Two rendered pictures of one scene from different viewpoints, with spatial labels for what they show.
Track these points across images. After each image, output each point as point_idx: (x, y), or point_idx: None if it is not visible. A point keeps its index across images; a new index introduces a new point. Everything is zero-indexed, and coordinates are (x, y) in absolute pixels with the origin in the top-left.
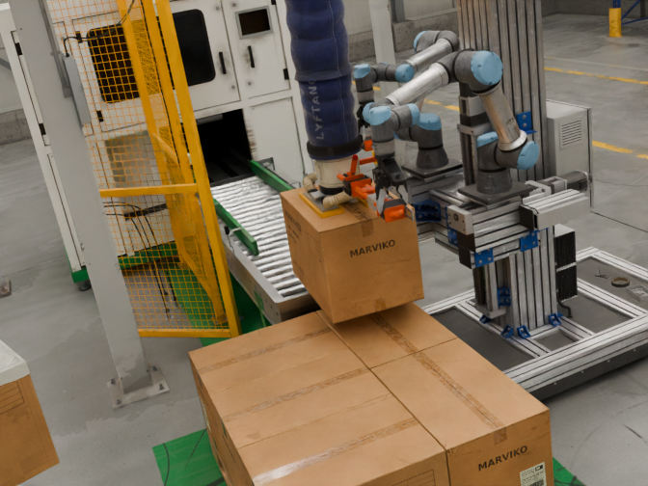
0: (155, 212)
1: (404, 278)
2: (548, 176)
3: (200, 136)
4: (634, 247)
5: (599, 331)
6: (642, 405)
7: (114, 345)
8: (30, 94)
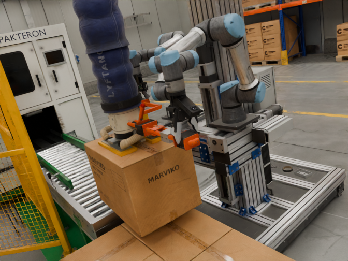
0: (6, 171)
1: (188, 191)
2: (255, 111)
3: (31, 125)
4: (272, 149)
5: (294, 200)
6: (336, 244)
7: None
8: None
